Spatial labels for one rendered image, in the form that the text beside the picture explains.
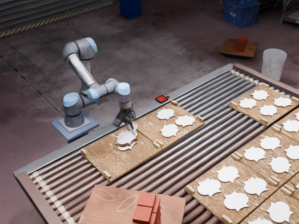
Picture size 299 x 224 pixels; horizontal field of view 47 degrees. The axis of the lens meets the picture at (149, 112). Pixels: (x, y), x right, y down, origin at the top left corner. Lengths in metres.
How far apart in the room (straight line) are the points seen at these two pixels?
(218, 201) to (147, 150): 0.58
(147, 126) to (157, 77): 2.43
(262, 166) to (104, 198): 0.97
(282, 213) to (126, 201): 0.82
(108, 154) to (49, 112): 2.23
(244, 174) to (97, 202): 0.88
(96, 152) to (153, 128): 0.44
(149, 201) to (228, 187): 0.70
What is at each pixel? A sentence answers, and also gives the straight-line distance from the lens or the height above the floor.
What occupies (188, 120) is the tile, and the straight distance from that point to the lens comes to 2.45.
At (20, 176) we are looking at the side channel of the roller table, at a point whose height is 0.95.
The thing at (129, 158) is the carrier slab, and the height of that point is 0.94.
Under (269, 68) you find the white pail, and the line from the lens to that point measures 4.75.
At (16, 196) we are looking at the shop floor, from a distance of 3.47.
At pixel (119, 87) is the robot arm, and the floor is 1.38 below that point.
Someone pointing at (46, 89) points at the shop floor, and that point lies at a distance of 4.85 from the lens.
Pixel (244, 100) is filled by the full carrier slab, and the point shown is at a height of 0.95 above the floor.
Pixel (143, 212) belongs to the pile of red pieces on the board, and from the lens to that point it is 1.43.
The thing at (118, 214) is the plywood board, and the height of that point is 1.04.
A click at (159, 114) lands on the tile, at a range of 2.51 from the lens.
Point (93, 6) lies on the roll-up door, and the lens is 7.39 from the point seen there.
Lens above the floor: 2.46
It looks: 37 degrees down
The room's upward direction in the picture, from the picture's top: 3 degrees counter-clockwise
